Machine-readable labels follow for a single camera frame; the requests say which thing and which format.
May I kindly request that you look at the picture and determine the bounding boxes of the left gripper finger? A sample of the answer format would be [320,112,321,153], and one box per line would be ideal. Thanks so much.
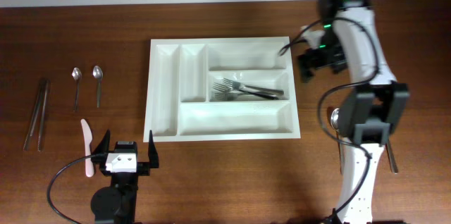
[91,130,111,163]
[148,130,159,169]

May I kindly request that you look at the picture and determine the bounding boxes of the silver fork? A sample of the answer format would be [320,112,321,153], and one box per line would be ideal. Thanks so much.
[212,92,279,101]
[223,78,285,96]
[212,82,280,99]

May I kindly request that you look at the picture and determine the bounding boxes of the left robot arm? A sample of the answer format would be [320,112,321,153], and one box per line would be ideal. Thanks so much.
[90,131,159,224]

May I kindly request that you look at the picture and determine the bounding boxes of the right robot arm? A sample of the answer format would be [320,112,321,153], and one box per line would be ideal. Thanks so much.
[297,0,410,223]

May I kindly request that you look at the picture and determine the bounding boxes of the white plastic butter knife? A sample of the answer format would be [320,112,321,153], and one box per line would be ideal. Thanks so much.
[80,119,94,178]

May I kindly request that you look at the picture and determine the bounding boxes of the left large silver spoon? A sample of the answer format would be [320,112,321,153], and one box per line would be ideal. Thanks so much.
[330,108,345,173]

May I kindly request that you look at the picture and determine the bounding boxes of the large silver spoon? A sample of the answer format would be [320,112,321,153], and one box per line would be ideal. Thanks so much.
[330,108,345,173]
[386,141,399,174]

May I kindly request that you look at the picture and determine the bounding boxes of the white plastic cutlery tray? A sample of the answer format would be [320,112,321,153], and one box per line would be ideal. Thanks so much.
[143,37,300,142]

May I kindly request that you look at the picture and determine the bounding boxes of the right small teaspoon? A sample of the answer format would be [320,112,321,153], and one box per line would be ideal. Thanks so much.
[92,66,104,108]

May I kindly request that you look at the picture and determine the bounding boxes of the small teaspoon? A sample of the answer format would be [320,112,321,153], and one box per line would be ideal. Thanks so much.
[72,67,82,112]
[92,66,104,108]

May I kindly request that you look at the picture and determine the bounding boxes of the left small teaspoon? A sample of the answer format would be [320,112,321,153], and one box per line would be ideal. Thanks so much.
[72,67,82,112]

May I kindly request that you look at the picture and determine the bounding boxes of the left metal chopstick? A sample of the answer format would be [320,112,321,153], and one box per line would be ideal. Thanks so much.
[23,78,45,151]

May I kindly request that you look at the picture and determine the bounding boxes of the right large silver spoon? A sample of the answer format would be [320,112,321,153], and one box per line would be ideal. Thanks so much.
[386,141,399,174]

